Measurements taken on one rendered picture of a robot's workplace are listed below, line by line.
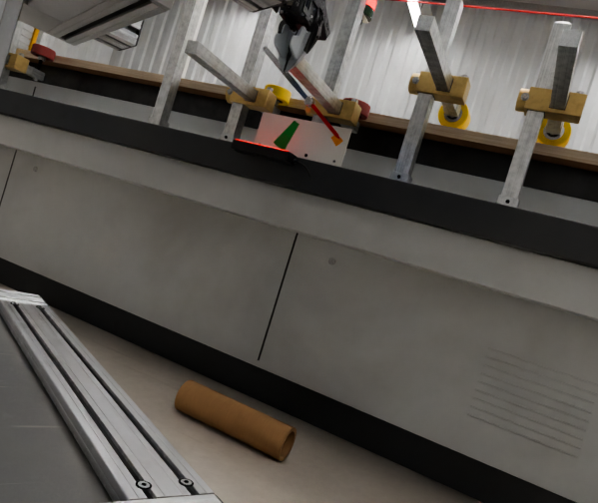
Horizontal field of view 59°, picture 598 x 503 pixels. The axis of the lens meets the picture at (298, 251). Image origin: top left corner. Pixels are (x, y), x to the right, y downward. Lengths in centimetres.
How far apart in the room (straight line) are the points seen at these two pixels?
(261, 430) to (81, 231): 111
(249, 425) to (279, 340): 38
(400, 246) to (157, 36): 1045
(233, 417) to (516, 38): 846
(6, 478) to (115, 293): 141
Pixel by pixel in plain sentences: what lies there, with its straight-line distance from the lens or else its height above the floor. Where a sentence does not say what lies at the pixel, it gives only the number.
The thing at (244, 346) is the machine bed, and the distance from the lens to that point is 165.
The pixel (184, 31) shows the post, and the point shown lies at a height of 99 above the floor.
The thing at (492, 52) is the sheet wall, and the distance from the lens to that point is 922.
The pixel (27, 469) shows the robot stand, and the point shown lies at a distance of 59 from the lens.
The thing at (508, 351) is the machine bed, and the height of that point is 39.
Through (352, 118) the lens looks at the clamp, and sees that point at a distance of 138.
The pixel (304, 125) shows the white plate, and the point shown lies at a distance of 141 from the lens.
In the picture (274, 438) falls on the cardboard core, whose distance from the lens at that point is 127.
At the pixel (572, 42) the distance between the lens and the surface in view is 105.
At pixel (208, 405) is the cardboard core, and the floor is 6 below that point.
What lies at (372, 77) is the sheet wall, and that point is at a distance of 933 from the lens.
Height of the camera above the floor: 48
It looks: 1 degrees down
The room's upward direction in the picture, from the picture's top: 17 degrees clockwise
